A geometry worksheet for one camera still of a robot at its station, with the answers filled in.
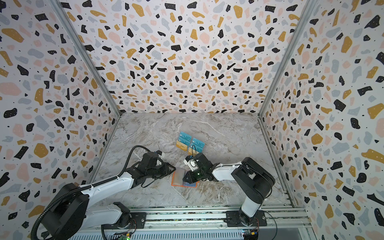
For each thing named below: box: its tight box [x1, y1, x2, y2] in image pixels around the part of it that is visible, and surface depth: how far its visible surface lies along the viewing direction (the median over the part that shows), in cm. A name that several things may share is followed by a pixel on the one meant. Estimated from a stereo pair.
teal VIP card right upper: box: [192, 137, 205, 148], surface depth 96 cm
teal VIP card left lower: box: [178, 136, 191, 146], surface depth 98 cm
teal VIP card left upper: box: [180, 131, 192, 142], surface depth 97 cm
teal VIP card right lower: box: [190, 142, 204, 153], surface depth 94 cm
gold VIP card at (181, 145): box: [176, 140, 188, 151], surface depth 99 cm
